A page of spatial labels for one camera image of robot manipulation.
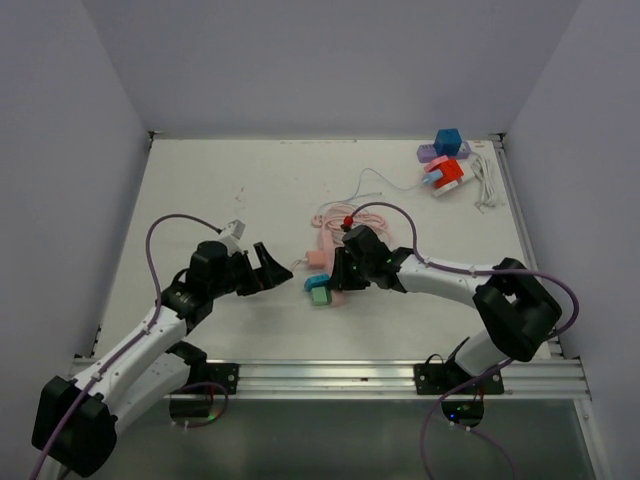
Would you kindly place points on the blue plug adapter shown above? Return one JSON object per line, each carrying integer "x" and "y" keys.
{"x": 316, "y": 281}

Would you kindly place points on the green plug adapter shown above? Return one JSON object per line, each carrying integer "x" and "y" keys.
{"x": 320, "y": 296}

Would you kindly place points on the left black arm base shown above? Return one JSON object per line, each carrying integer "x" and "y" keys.
{"x": 206, "y": 396}

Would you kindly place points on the light blue plug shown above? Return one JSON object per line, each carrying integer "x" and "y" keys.
{"x": 433, "y": 176}

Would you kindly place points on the salmon charger plug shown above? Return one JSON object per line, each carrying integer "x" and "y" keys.
{"x": 315, "y": 259}

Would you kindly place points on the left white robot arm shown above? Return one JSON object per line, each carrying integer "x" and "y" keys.
{"x": 79, "y": 421}

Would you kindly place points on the pink power strip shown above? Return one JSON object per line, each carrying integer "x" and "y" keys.
{"x": 326, "y": 244}

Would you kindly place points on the aluminium front rail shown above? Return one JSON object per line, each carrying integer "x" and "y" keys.
{"x": 555, "y": 379}

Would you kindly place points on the red cube adapter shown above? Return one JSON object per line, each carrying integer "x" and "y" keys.
{"x": 449, "y": 166}

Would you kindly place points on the purple power strip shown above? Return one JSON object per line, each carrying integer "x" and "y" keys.
{"x": 427, "y": 152}

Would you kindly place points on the blue cube adapter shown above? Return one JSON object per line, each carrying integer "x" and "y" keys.
{"x": 447, "y": 142}

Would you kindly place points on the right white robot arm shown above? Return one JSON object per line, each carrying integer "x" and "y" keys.
{"x": 516, "y": 310}

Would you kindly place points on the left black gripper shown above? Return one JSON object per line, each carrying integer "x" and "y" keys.
{"x": 268, "y": 275}

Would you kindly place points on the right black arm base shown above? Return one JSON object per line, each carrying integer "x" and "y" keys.
{"x": 464, "y": 402}

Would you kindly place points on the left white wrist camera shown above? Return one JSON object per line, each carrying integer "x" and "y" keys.
{"x": 230, "y": 236}

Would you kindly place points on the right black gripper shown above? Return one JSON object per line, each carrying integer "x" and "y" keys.
{"x": 341, "y": 279}

